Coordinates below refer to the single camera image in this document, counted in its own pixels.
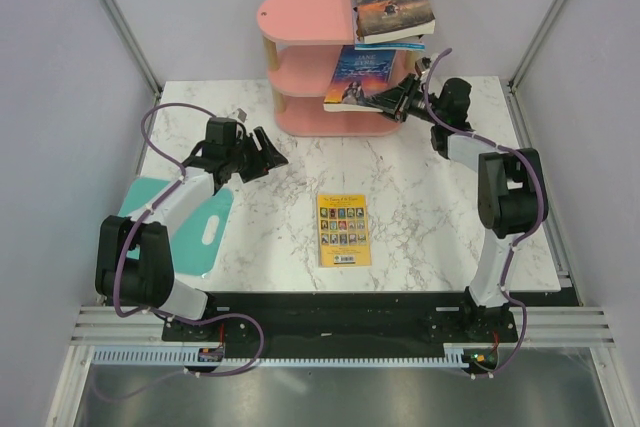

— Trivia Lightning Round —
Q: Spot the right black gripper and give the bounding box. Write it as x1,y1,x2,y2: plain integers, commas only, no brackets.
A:
365,73,446,125

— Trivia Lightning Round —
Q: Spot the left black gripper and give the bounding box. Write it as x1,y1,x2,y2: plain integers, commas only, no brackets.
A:
226,127,287,183

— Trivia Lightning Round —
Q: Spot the Jane Eyre book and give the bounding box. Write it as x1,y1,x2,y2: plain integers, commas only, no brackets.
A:
323,45,396,112

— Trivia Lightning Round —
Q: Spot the dog picture book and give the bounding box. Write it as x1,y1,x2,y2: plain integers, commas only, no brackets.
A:
351,0,426,52

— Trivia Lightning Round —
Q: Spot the brown Edward Tulane book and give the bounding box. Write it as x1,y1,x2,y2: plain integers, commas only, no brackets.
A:
354,2,435,45

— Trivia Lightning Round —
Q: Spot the Tale of Two Cities book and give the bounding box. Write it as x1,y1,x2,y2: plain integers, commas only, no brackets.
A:
351,0,436,44

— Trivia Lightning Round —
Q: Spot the yellow paperback book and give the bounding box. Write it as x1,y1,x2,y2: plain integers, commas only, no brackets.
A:
316,194,372,268

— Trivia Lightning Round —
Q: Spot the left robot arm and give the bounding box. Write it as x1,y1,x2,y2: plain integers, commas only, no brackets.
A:
95,117,288,340

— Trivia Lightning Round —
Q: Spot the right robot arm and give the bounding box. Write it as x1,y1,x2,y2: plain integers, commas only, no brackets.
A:
366,74,548,341

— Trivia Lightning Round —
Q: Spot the pink three-tier shelf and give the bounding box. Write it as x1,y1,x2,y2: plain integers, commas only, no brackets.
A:
256,0,400,137

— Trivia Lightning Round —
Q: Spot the teal plastic file folder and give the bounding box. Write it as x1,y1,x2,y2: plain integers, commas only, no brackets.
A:
118,177,234,278

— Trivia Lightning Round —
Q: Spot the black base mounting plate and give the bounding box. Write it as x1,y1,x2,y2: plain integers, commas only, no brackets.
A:
163,292,518,354

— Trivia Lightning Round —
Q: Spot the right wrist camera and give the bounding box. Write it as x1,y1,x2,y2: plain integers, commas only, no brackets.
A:
414,57,432,83

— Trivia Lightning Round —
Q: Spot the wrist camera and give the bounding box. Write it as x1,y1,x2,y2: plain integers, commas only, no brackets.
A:
230,108,247,123
414,57,432,83

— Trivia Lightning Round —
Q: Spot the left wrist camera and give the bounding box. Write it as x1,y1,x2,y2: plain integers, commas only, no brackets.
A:
230,108,247,123

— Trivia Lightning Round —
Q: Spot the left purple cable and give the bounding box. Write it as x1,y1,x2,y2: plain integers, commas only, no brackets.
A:
113,102,266,378

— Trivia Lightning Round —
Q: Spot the purple cable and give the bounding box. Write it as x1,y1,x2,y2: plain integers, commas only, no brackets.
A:
113,102,266,378
422,48,546,381

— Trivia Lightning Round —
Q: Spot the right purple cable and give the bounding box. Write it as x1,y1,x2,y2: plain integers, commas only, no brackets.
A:
422,48,546,381

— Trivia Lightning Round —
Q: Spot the white slotted cable duct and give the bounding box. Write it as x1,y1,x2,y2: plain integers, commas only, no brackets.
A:
91,345,497,368

